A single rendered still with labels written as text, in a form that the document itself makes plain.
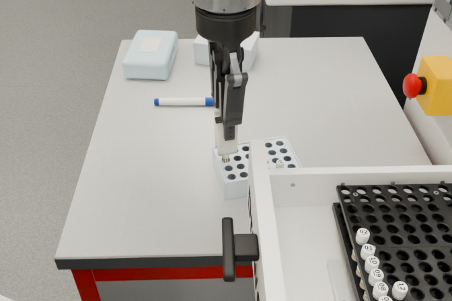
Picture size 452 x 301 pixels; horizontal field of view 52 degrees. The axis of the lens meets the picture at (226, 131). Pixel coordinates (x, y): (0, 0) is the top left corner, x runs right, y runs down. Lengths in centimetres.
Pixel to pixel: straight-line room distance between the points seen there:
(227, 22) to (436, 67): 37
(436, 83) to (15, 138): 180
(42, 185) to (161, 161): 119
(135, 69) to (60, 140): 118
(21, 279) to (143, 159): 95
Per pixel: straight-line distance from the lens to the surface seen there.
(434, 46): 89
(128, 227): 70
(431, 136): 89
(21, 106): 240
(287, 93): 95
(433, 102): 79
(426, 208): 56
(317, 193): 60
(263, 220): 47
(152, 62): 97
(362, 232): 50
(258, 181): 51
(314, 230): 59
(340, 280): 54
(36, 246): 174
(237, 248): 47
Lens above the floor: 129
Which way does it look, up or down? 39 degrees down
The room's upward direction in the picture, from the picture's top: straight up
